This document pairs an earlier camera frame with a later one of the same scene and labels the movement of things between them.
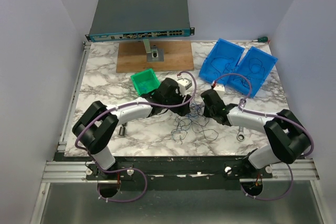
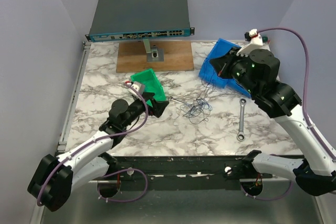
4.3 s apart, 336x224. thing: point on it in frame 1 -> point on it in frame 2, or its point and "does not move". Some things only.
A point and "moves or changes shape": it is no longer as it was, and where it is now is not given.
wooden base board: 132,56 does not move
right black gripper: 206,113 -> 222,64
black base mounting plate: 169,174 does not move
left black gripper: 180,110 -> 158,107
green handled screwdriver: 263,39 does not move
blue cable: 196,115 moves or changes shape
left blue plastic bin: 222,59 does not move
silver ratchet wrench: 241,135 does not move
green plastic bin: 146,81 does not move
